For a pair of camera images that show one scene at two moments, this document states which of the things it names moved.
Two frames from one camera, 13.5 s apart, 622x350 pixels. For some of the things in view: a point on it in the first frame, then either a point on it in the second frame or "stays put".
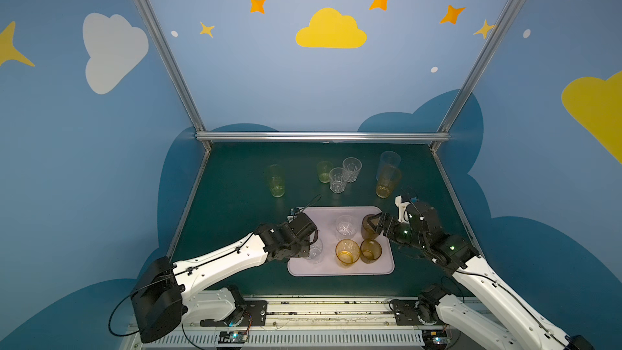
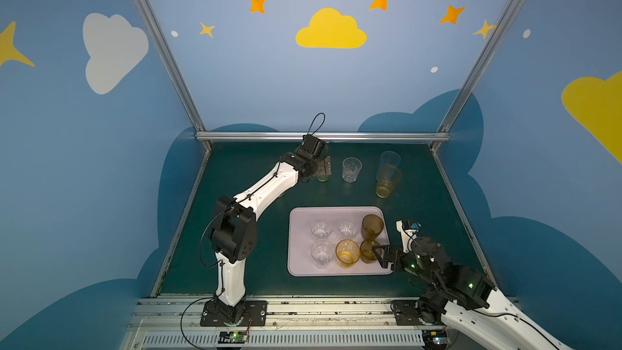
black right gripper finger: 383,219 → 385,249
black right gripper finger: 381,226 → 386,258
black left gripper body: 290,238 → 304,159
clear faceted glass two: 338,177 → 321,229
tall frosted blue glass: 390,158 stays put
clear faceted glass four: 353,166 stays put
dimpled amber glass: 367,230 stays put
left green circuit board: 232,337 stays put
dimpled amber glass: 370,251 stays put
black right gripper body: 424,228 → 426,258
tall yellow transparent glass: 389,178 stays put
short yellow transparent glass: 347,251 stays put
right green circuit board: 435,337 stays put
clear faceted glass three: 346,227 stays put
